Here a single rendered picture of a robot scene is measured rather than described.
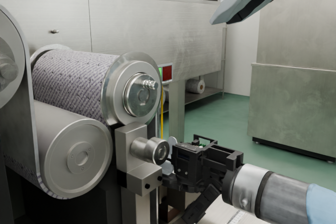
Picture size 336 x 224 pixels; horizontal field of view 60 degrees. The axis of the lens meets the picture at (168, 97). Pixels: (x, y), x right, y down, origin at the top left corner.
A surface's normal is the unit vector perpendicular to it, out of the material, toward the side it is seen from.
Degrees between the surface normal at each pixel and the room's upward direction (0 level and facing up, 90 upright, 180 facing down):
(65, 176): 90
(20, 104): 88
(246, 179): 43
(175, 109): 90
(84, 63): 37
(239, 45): 90
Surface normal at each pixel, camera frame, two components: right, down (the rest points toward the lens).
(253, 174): -0.26, -0.80
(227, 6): -0.75, 0.31
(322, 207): -0.36, -0.63
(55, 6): 0.78, 0.16
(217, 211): 0.00, -0.97
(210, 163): -0.63, 0.20
